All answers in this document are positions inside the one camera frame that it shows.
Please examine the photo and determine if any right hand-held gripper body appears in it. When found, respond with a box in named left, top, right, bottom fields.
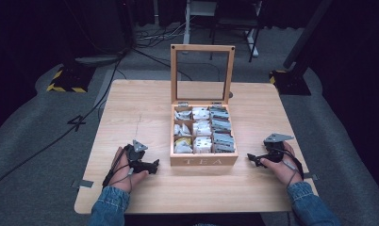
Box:
left=262, top=133, right=295, bottom=165

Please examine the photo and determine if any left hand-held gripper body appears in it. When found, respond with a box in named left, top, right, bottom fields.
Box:
left=124, top=138, right=154, bottom=175

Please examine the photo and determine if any wooden tea box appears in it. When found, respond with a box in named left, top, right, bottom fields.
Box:
left=169, top=43, right=239, bottom=168

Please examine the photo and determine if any person's right hand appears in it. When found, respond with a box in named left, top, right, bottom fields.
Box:
left=259, top=140, right=304, bottom=186

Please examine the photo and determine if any person's left hand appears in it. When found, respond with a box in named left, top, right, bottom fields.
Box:
left=109, top=146, right=150, bottom=193

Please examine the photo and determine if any stack of yellow white tea packets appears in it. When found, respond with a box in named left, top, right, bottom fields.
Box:
left=173, top=137, right=193, bottom=154

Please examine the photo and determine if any row of grey tea packets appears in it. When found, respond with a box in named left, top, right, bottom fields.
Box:
left=209, top=105, right=236, bottom=154

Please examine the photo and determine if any stack of pale grey tea packets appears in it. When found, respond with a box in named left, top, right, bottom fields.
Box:
left=174, top=108, right=192, bottom=121
left=173, top=122, right=192, bottom=137

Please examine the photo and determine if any black yellow striped stand base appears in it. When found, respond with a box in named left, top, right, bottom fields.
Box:
left=269, top=68, right=312, bottom=96
left=46, top=62, right=97, bottom=94

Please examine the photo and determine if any slanted dark metal pole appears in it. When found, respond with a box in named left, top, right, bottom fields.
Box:
left=283, top=0, right=334, bottom=70

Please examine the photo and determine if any right hand-held gripper cable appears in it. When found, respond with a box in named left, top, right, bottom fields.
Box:
left=273, top=148, right=305, bottom=190

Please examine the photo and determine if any hand-held gripper cable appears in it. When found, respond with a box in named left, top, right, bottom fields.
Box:
left=101, top=144, right=136, bottom=193
left=273, top=148, right=305, bottom=190

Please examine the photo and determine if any left hand-held gripper cable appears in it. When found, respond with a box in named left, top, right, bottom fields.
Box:
left=101, top=144, right=136, bottom=193

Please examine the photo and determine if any long black floor cable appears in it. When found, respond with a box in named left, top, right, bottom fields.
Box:
left=0, top=51, right=125, bottom=192

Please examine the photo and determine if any thin black floor cable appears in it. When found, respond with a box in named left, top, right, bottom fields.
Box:
left=130, top=46, right=194, bottom=82

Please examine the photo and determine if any bundle of floor cables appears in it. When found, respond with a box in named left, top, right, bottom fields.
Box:
left=134, top=17, right=191, bottom=50

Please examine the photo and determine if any black metal chair frame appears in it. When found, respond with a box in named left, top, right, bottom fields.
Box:
left=208, top=0, right=265, bottom=63

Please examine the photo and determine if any white desk frame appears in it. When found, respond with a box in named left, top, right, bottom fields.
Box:
left=182, top=0, right=260, bottom=58

